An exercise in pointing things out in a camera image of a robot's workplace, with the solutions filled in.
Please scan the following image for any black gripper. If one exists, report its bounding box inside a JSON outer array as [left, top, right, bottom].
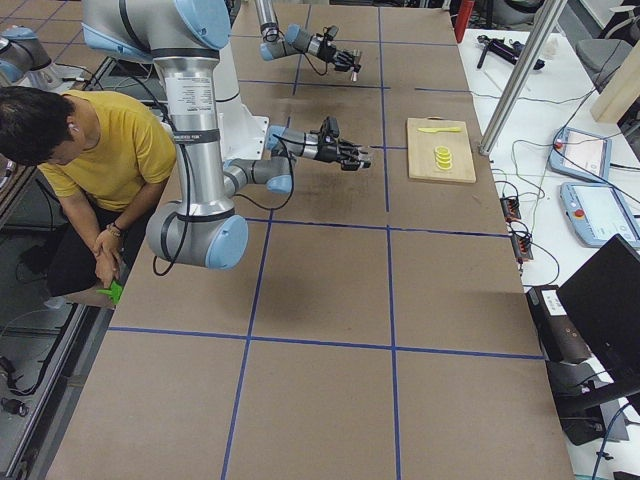
[[314, 137, 369, 171], [319, 44, 362, 73]]

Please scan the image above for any lower blue teach pendant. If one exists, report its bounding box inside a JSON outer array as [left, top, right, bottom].
[[559, 182, 639, 249]]

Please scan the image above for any aluminium frame post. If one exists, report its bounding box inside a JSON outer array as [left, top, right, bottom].
[[478, 0, 567, 156]]

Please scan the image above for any blue teach pendant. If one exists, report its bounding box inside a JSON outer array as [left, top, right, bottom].
[[548, 127, 612, 182], [559, 182, 639, 249]]

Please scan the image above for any steel measuring jigger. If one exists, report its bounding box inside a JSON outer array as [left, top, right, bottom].
[[350, 56, 362, 82]]

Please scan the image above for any black monitor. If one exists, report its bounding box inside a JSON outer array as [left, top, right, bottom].
[[557, 234, 639, 380]]

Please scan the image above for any black box device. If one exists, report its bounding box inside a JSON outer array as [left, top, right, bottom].
[[526, 285, 591, 365]]

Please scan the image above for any yellow plastic knife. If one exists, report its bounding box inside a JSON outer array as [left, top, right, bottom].
[[416, 126, 462, 134]]

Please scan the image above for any green clamp tool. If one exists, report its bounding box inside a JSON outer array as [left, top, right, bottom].
[[97, 280, 124, 305]]

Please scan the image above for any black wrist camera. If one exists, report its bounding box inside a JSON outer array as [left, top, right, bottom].
[[323, 25, 339, 44], [319, 116, 340, 143]]

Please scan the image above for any clear glass shaker cup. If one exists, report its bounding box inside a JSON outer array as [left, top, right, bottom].
[[358, 150, 373, 169]]

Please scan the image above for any red cylinder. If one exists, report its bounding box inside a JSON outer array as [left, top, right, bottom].
[[454, 0, 475, 44]]

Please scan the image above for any person in yellow shirt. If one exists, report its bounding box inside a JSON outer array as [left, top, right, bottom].
[[1, 86, 176, 308]]

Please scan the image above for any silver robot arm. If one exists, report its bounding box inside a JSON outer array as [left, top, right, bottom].
[[83, 0, 371, 270], [255, 0, 362, 82]]

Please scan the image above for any wooden cutting board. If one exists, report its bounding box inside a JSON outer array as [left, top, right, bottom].
[[406, 118, 476, 184]]

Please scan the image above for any upper blue teach pendant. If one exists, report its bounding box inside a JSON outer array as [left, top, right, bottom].
[[548, 127, 612, 182]]

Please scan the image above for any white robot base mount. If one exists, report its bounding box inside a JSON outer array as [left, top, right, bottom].
[[213, 26, 269, 161]]

